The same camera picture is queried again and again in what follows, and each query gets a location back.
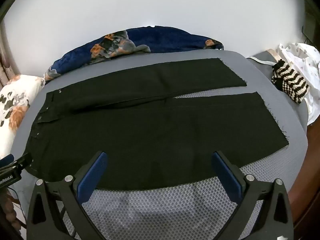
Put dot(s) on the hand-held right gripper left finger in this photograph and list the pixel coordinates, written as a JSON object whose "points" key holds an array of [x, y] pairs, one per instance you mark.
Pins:
{"points": [[92, 173]]}

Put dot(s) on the white dotted cloth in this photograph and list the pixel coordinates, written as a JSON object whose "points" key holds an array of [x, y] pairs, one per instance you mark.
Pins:
{"points": [[308, 60]]}

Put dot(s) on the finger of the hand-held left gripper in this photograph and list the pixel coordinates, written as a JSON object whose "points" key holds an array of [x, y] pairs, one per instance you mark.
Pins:
{"points": [[23, 161]]}

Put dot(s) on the blue floral blanket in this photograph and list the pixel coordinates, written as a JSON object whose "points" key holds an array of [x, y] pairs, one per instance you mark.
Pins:
{"points": [[162, 40]]}

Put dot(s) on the beige curtain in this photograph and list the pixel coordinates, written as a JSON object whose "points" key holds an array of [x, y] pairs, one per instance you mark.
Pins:
{"points": [[7, 62]]}

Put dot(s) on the black pants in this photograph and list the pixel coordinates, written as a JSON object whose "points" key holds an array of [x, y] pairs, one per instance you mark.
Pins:
{"points": [[150, 135]]}

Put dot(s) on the dark wooden shelf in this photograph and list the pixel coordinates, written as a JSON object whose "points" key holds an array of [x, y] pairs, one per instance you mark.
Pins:
{"points": [[312, 27]]}

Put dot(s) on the grey bed sheet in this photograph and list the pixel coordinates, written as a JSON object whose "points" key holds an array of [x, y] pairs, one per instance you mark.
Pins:
{"points": [[262, 65]]}

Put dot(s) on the white floral pillow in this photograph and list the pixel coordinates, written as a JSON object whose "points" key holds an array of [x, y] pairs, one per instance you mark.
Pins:
{"points": [[17, 105]]}

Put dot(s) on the brown wooden bed frame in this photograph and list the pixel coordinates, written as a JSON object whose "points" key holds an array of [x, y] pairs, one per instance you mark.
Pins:
{"points": [[308, 180]]}

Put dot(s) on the black and white striped knit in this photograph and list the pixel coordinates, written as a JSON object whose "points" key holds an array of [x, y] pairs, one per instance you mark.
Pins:
{"points": [[290, 82]]}

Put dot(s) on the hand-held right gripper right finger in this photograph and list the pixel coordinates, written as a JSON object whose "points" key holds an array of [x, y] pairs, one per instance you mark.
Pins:
{"points": [[225, 175]]}

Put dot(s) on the person's left hand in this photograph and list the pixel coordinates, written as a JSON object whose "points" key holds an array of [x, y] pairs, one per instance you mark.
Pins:
{"points": [[10, 212]]}

